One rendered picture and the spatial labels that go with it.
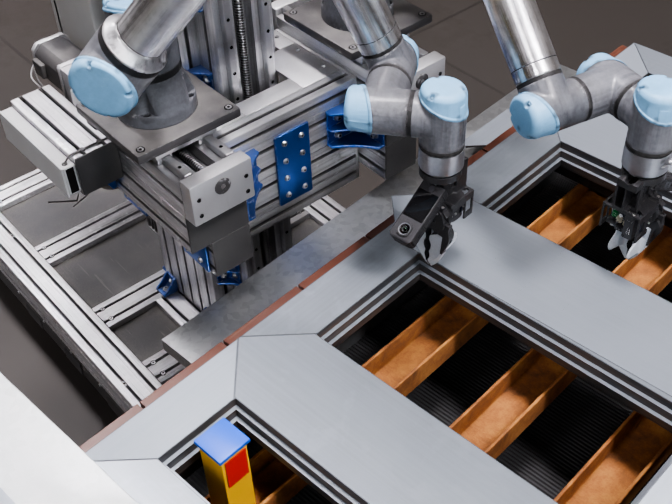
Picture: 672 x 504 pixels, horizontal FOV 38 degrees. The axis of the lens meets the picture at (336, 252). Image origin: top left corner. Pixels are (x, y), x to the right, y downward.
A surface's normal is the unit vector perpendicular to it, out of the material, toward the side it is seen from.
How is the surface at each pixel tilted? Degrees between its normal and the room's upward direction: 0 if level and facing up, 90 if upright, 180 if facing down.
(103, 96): 96
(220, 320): 0
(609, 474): 0
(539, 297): 0
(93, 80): 96
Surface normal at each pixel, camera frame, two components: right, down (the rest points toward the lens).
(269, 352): -0.04, -0.73
